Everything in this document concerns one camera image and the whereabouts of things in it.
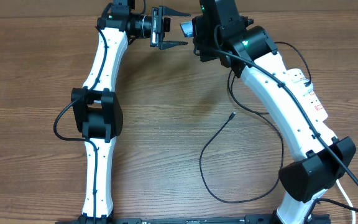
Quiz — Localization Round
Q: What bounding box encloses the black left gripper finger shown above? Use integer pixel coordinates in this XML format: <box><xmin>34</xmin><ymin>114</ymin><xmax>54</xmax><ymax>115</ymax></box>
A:
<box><xmin>160</xmin><ymin>6</ymin><xmax>190</xmax><ymax>17</ymax></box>
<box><xmin>158</xmin><ymin>40</ymin><xmax>188</xmax><ymax>50</ymax></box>

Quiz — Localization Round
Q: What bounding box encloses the Samsung Galaxy smartphone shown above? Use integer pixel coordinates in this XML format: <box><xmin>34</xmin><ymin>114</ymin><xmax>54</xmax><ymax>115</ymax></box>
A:
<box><xmin>180</xmin><ymin>21</ymin><xmax>193</xmax><ymax>37</ymax></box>

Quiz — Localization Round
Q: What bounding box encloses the black USB charging cable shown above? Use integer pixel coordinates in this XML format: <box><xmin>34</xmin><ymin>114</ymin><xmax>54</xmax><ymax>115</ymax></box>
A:
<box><xmin>199</xmin><ymin>41</ymin><xmax>313</xmax><ymax>205</ymax></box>

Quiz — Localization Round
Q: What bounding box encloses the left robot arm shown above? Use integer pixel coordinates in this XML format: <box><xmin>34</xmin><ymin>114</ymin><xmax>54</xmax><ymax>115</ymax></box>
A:
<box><xmin>71</xmin><ymin>1</ymin><xmax>186</xmax><ymax>223</ymax></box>

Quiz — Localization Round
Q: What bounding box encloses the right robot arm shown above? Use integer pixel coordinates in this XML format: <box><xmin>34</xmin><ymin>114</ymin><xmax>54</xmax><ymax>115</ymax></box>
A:
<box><xmin>192</xmin><ymin>0</ymin><xmax>356</xmax><ymax>223</ymax></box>

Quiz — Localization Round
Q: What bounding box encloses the white charger adapter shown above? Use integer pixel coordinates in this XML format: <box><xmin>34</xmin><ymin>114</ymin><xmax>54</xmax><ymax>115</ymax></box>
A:
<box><xmin>294</xmin><ymin>79</ymin><xmax>314</xmax><ymax>96</ymax></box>

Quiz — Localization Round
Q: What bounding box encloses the white power strip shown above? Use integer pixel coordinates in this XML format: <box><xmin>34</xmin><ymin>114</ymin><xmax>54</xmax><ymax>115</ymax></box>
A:
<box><xmin>287</xmin><ymin>68</ymin><xmax>328</xmax><ymax>122</ymax></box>

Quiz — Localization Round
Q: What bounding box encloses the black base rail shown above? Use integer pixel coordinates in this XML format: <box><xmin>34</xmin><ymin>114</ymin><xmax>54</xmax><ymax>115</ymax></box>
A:
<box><xmin>55</xmin><ymin>214</ymin><xmax>331</xmax><ymax>224</ymax></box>

